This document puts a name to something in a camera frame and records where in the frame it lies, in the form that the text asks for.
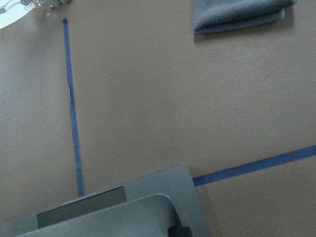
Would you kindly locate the folded grey pink cloth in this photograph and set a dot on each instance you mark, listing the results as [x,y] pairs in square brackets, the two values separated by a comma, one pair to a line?
[214,16]

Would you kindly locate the grey laptop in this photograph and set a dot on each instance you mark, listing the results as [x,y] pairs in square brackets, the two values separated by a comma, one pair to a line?
[175,182]

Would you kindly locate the aluminium frame post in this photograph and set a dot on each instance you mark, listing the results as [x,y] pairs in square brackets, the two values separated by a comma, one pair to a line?
[50,5]

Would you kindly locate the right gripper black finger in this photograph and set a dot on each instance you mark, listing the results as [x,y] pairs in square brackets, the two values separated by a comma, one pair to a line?
[179,231]

